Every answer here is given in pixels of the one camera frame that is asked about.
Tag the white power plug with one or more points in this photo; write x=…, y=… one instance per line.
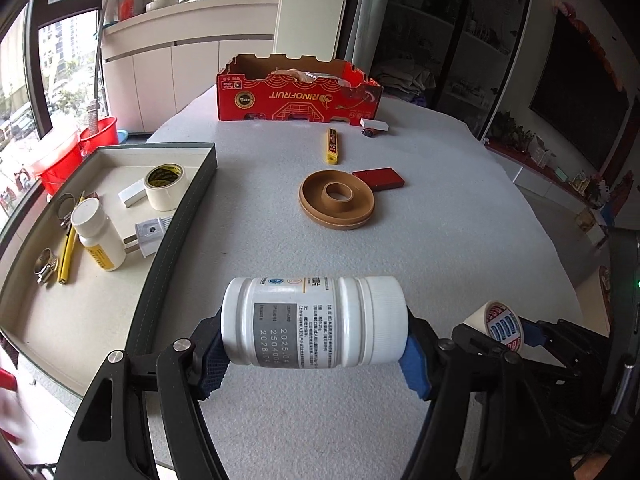
x=150, y=232

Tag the small white block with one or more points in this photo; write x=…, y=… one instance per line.
x=131, y=194

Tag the clear plastic box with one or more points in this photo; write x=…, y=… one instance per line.
x=325, y=78

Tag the red cardboard box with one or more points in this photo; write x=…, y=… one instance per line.
x=295, y=100

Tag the white pill bottle grey label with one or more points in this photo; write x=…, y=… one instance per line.
x=310, y=320

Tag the white cabinet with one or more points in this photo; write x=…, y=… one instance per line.
x=190, y=60

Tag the low white console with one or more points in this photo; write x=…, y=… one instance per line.
x=550, y=185

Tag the grey curtain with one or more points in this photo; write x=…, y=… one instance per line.
x=362, y=10

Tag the shallow grey tray box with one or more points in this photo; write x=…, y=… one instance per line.
x=75, y=320

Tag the green potted plants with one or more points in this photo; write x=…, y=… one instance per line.
x=510, y=131

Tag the white bottle yellow label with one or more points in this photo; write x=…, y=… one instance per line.
x=97, y=235

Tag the brown empty tape spool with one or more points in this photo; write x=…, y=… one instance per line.
x=336, y=202

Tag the flat red box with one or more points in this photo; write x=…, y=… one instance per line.
x=380, y=179

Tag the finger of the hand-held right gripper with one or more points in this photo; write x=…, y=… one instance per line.
x=534, y=335
x=470, y=342

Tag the white tape roll striped print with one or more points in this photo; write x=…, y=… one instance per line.
x=500, y=327

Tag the yellow utility knife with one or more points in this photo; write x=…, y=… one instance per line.
x=332, y=146

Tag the red bucket with brush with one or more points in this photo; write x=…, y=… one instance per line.
x=102, y=134

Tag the blue basin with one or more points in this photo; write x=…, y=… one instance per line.
x=123, y=136

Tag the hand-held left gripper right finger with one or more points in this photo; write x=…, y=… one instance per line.
x=415, y=372

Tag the red bucket under pink basin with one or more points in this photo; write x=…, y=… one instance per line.
x=57, y=170

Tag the red detergent bottle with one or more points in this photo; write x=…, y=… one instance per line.
x=126, y=7

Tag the mop pole with brush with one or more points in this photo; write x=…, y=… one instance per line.
x=95, y=85

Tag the folded grey clothes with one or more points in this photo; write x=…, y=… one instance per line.
x=402, y=81

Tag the dark wall screen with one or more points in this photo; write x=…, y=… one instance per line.
x=580, y=102

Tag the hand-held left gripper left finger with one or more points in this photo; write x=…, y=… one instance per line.
x=215, y=370

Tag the dark shelf cabinet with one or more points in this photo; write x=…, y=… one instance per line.
x=465, y=35

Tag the tape roll with yellow core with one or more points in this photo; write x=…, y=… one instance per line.
x=165, y=185

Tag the small white red box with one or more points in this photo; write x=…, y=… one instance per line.
x=375, y=127

